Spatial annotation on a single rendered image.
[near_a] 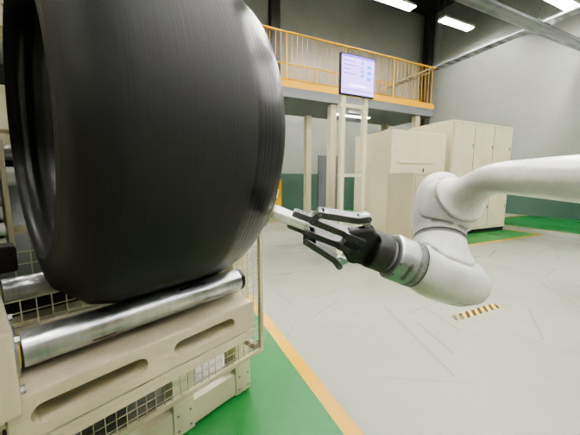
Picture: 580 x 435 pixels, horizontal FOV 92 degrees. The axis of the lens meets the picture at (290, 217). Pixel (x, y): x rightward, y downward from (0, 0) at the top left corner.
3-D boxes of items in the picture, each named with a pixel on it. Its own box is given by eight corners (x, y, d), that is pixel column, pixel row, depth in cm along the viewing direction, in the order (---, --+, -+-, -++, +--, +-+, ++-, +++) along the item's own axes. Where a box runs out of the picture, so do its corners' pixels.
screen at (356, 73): (340, 93, 391) (341, 51, 384) (337, 94, 396) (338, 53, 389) (374, 98, 416) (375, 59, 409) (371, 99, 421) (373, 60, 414)
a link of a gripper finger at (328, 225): (362, 248, 52) (367, 242, 51) (308, 225, 50) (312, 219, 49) (359, 236, 55) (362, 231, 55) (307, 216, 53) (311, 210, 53)
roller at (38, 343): (11, 381, 33) (9, 358, 31) (6, 349, 36) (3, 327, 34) (242, 293, 59) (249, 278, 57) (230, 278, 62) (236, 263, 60)
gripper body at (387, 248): (405, 248, 49) (358, 230, 48) (380, 283, 53) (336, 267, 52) (393, 227, 56) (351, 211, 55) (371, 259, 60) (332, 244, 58)
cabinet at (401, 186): (410, 251, 446) (414, 172, 430) (384, 244, 496) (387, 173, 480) (448, 246, 483) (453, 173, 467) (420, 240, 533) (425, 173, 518)
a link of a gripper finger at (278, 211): (307, 228, 51) (309, 224, 50) (271, 214, 50) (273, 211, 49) (307, 220, 53) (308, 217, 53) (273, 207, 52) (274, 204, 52)
